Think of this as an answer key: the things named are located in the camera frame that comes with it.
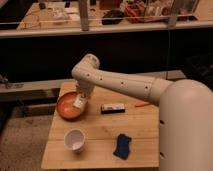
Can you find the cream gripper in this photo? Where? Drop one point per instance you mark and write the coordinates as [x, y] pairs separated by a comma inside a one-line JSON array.
[[84, 94]]

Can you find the white plastic bottle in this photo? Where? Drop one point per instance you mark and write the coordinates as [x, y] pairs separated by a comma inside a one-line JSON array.
[[80, 101]]

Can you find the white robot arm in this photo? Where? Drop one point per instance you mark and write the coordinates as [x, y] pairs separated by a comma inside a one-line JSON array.
[[185, 112]]

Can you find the black and white box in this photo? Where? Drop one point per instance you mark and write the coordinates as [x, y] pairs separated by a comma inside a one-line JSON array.
[[112, 108]]

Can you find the white cup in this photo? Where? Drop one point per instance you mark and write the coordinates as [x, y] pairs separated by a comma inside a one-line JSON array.
[[74, 140]]

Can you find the orange carrot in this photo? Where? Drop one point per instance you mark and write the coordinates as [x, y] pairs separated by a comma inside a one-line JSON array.
[[141, 104]]

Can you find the blue cloth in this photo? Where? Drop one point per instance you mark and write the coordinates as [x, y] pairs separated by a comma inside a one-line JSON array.
[[122, 149]]

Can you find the black bag on bench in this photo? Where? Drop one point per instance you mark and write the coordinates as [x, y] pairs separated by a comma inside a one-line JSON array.
[[112, 17]]

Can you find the red object on bench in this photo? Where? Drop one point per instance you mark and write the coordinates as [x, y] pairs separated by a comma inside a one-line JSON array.
[[134, 12]]

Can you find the grey metal rail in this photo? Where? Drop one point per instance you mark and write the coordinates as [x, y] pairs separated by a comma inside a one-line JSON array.
[[50, 88]]

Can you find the metal post left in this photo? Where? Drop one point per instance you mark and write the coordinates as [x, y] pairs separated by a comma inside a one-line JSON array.
[[83, 15]]

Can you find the metal post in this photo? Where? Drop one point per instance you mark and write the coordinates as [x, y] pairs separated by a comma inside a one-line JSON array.
[[83, 15], [175, 8]]

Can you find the metal post right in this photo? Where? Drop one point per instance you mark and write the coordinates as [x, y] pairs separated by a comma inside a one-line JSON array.
[[175, 8]]

